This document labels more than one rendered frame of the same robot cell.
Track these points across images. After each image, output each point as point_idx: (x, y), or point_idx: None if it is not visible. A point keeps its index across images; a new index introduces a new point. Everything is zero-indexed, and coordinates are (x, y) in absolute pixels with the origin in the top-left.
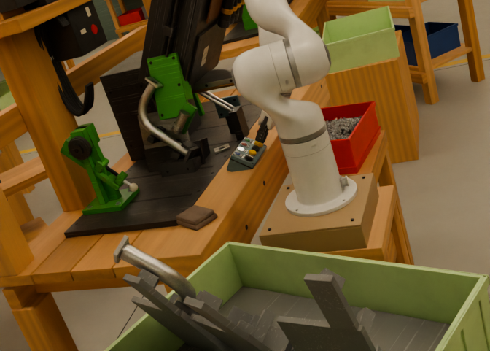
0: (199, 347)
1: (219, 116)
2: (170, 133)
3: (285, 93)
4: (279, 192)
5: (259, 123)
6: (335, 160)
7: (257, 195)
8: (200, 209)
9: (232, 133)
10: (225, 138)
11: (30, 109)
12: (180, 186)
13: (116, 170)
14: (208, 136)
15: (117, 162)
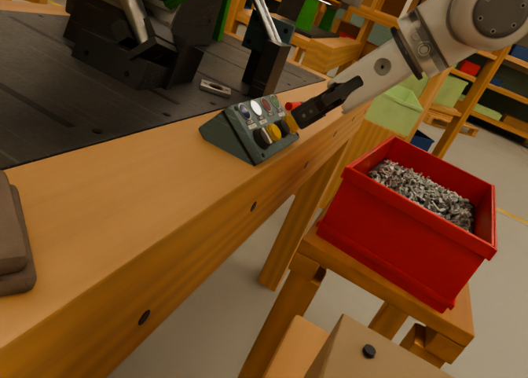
0: None
1: (244, 42)
2: None
3: (479, 47)
4: (331, 351)
5: (331, 83)
6: (421, 261)
7: (225, 229)
8: None
9: (245, 81)
10: (230, 80)
11: None
12: (75, 93)
13: (33, 9)
14: (207, 63)
15: (53, 5)
